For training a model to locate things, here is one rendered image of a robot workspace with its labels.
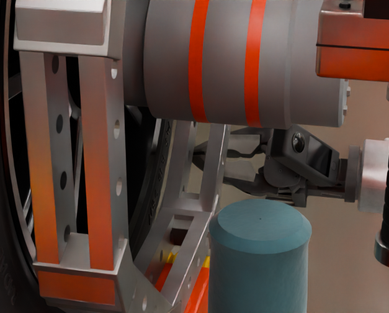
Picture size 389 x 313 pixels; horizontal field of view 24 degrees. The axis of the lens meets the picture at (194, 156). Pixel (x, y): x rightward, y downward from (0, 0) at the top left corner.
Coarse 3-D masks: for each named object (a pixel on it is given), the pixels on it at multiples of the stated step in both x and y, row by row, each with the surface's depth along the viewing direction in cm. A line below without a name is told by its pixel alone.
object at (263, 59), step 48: (144, 0) 82; (192, 0) 80; (240, 0) 79; (288, 0) 78; (144, 48) 80; (192, 48) 79; (240, 48) 78; (288, 48) 77; (144, 96) 84; (192, 96) 81; (240, 96) 80; (288, 96) 79; (336, 96) 78
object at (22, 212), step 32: (0, 32) 63; (0, 64) 63; (0, 96) 64; (0, 128) 65; (128, 128) 110; (128, 160) 108; (128, 192) 105; (32, 224) 78; (128, 224) 102; (32, 256) 73
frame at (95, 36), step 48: (48, 0) 58; (96, 0) 58; (48, 48) 59; (96, 48) 58; (48, 96) 61; (96, 96) 60; (48, 144) 62; (96, 144) 61; (192, 144) 110; (48, 192) 64; (96, 192) 63; (48, 240) 66; (96, 240) 65; (192, 240) 98; (48, 288) 67; (96, 288) 66; (144, 288) 75; (192, 288) 96
